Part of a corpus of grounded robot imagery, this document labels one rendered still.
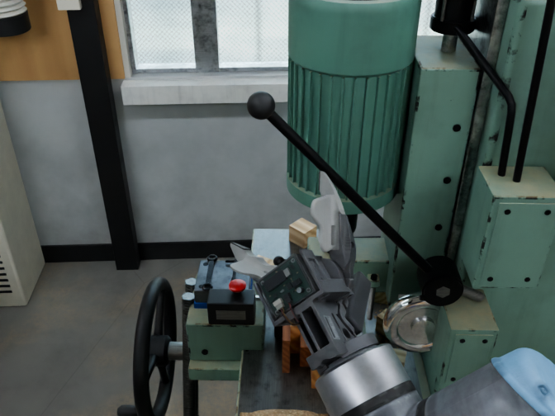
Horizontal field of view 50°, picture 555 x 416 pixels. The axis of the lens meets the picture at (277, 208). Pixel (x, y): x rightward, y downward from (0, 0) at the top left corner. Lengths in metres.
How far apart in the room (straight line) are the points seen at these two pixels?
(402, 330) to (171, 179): 1.70
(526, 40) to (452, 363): 0.47
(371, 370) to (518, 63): 0.42
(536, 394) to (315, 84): 0.48
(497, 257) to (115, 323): 1.88
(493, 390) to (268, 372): 0.57
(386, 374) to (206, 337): 0.52
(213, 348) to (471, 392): 0.62
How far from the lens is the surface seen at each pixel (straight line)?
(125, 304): 2.57
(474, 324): 0.93
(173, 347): 1.22
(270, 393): 1.03
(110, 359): 2.37
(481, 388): 0.56
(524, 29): 0.79
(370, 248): 1.05
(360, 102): 0.81
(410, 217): 0.93
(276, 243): 1.33
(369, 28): 0.77
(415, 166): 0.88
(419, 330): 0.99
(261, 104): 0.73
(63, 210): 2.71
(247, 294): 1.04
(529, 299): 1.03
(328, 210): 0.67
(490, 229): 0.82
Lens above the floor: 1.70
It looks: 34 degrees down
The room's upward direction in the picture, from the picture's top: straight up
